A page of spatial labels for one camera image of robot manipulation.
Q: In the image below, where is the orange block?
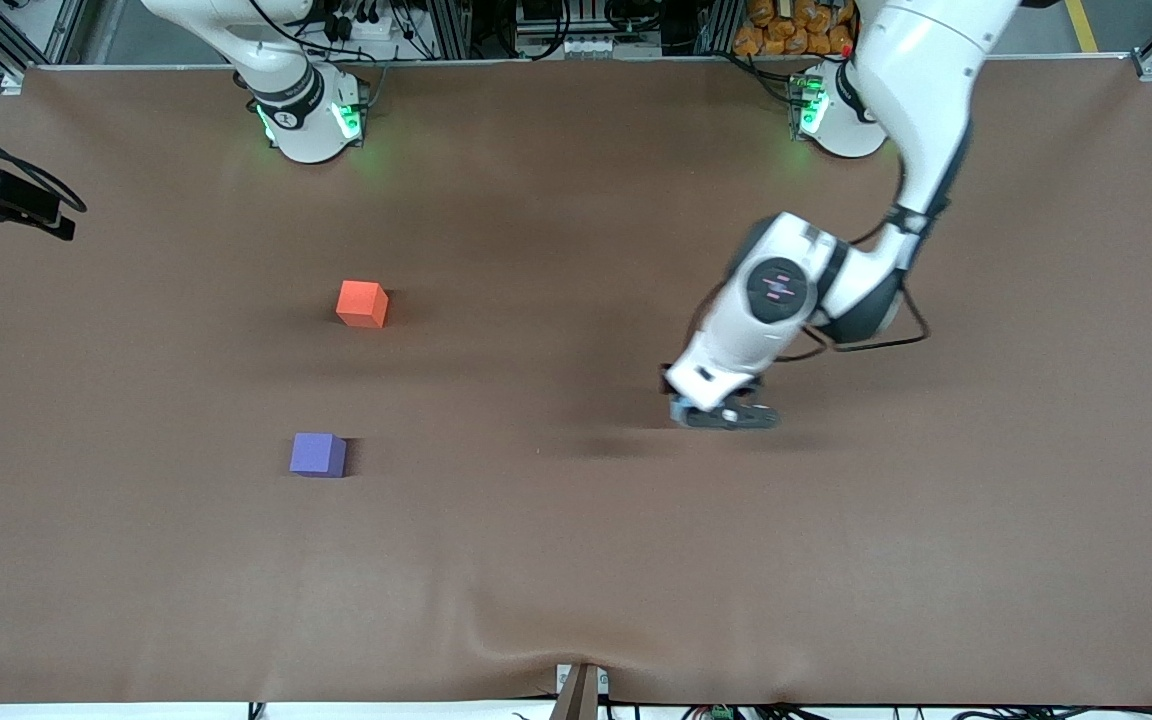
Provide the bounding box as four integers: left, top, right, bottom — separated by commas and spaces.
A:
336, 280, 390, 330

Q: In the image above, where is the purple block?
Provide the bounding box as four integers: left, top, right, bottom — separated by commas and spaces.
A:
289, 432, 348, 479

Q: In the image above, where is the brown table mat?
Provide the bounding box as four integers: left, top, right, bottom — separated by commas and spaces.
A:
0, 58, 1152, 707

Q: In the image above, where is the metal table edge clamp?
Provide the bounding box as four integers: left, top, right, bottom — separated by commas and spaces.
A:
554, 660, 611, 720

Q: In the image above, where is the white power strip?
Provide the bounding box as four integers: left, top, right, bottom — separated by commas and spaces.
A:
554, 36, 629, 60

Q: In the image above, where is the pile of orange objects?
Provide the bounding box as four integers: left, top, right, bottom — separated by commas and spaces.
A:
733, 0, 859, 58

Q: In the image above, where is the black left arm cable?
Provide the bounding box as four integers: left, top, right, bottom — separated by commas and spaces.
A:
696, 150, 933, 361

